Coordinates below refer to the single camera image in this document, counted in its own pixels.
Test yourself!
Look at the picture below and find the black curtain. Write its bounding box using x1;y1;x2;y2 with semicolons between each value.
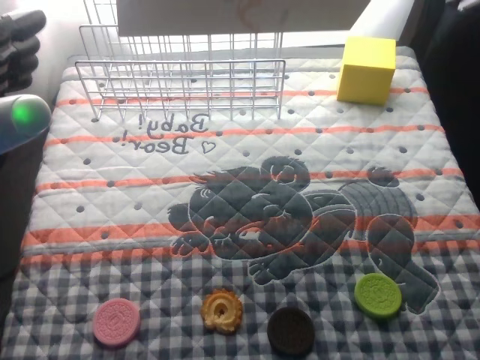
412;0;480;211

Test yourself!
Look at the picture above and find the quilt with printed bear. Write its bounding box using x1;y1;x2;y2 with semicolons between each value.
0;44;480;360

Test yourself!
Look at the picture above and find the pink toy sandwich cookie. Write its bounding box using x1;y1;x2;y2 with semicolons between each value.
92;298;142;350

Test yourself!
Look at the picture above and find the yellow cube block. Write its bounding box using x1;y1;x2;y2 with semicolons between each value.
336;35;398;108

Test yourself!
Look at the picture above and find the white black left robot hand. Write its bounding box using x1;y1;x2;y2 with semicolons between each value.
0;10;47;95

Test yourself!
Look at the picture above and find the dark grey side panel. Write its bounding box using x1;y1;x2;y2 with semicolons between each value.
0;129;44;281

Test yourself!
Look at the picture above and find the yellow toy butter cookie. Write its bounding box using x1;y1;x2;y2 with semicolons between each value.
200;287;244;335

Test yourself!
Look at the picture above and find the green toy sandwich cookie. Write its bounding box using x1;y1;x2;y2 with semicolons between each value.
353;272;403;321

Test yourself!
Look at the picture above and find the brown toy sandwich cookie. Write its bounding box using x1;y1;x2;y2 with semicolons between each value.
266;306;316;356

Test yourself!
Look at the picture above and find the white wire rack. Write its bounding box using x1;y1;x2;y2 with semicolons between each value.
74;0;287;123

